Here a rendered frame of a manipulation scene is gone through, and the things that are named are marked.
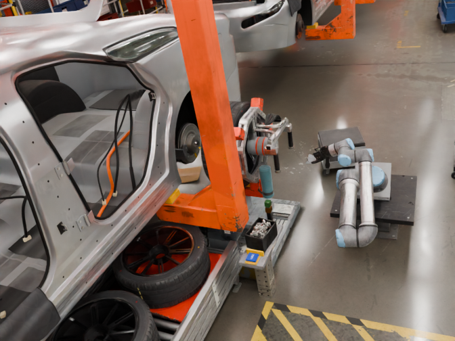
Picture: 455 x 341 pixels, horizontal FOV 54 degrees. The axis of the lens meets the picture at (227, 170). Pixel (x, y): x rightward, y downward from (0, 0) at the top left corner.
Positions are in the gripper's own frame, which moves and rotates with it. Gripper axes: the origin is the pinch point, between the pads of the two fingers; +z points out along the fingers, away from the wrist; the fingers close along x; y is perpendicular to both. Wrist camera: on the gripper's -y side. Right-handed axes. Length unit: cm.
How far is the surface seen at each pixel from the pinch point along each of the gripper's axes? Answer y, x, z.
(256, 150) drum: 29.9, 11.2, 25.3
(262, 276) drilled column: -34, 75, 40
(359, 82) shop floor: -66, -323, 21
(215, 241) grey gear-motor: -14, 44, 82
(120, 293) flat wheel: 24, 131, 94
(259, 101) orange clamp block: 56, -12, 13
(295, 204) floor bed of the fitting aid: -46, -26, 44
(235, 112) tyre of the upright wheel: 63, 12, 22
